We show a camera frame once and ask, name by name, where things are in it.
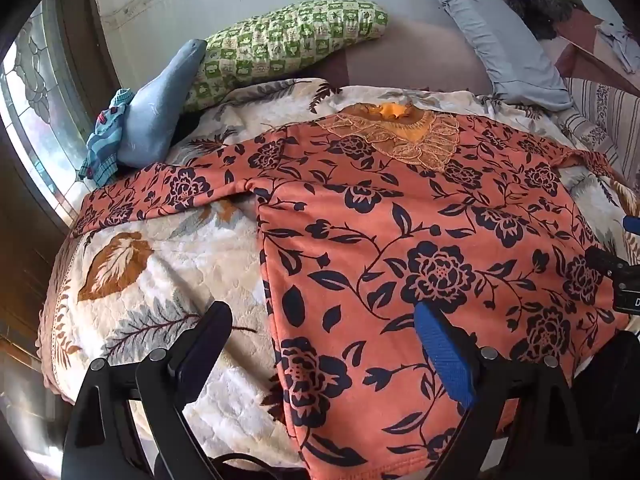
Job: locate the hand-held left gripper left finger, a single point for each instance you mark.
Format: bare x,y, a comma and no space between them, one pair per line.
207,350

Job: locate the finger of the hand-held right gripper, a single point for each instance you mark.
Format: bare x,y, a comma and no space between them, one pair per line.
633,223

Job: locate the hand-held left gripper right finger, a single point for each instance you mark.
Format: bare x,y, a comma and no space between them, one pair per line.
445,355

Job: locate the orange floral shirt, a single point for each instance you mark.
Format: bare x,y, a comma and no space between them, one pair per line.
400,220

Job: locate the leaf print plush blanket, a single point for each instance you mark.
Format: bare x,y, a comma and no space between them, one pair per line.
165,280

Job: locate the striped bed sheet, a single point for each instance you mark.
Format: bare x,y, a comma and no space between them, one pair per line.
605,110

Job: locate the white crumpled cloth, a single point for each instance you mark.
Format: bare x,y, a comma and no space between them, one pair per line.
620,40

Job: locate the grey ruffled pillow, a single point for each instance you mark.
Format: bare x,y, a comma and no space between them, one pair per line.
500,35

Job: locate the blue patterned cloth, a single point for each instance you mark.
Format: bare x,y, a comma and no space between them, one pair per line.
105,135

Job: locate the dark furry cushion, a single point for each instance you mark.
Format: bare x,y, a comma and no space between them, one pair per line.
535,5

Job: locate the light blue pillow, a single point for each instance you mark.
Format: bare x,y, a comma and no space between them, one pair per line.
155,110

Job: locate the mauve bed sheet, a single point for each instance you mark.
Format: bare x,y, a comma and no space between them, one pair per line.
425,60

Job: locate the stained glass window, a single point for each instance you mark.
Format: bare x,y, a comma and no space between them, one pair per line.
40,110

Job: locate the green patterned pillow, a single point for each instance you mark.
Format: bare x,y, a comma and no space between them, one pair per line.
280,45

